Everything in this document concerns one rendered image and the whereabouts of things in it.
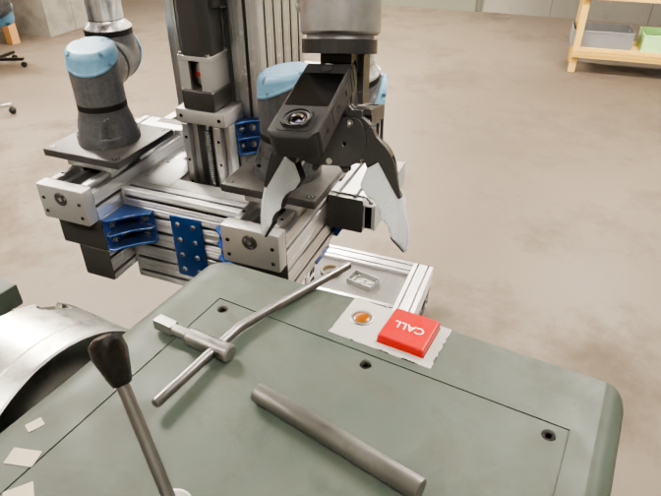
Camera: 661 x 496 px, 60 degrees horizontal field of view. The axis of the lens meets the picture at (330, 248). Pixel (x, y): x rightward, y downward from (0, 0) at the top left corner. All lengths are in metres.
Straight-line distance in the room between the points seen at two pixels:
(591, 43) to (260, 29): 5.25
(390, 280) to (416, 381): 1.89
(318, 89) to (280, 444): 0.35
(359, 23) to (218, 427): 0.42
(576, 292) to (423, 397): 2.43
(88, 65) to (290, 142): 1.03
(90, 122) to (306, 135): 1.08
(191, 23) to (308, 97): 0.88
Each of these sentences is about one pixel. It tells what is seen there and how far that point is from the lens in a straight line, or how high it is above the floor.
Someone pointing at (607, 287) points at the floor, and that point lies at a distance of 3.15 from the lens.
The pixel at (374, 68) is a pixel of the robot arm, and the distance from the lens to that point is 1.18.
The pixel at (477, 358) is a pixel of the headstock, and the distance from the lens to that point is 0.71.
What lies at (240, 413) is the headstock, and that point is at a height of 1.26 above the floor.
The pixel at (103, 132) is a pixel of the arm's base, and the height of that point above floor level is 1.20.
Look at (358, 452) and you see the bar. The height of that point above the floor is 1.28.
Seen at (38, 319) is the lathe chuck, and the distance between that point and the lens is 0.87.
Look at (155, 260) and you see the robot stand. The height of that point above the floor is 0.87.
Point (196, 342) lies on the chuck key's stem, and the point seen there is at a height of 1.27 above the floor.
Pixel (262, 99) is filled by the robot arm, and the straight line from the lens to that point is 1.21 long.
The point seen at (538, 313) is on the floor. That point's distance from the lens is 2.86.
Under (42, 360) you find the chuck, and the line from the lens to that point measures 0.79.
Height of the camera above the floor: 1.74
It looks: 34 degrees down
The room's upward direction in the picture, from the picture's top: straight up
